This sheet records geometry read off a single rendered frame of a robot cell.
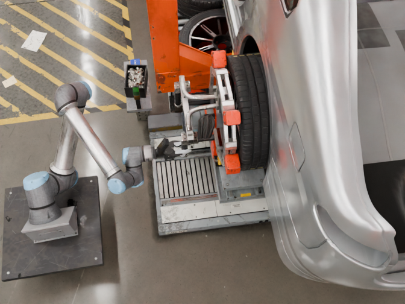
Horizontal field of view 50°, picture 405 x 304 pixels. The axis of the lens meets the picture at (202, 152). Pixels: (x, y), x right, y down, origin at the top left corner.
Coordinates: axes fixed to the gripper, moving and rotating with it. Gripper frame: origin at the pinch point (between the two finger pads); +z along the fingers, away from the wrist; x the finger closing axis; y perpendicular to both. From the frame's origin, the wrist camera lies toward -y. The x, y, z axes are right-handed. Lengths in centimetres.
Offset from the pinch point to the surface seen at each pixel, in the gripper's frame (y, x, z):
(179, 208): 75, 8, -8
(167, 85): 22, -59, -7
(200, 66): 9, -62, 16
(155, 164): 75, -28, -22
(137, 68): 26, -79, -26
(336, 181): -81, 62, 42
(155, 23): -35, -60, -11
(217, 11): 33, -131, 38
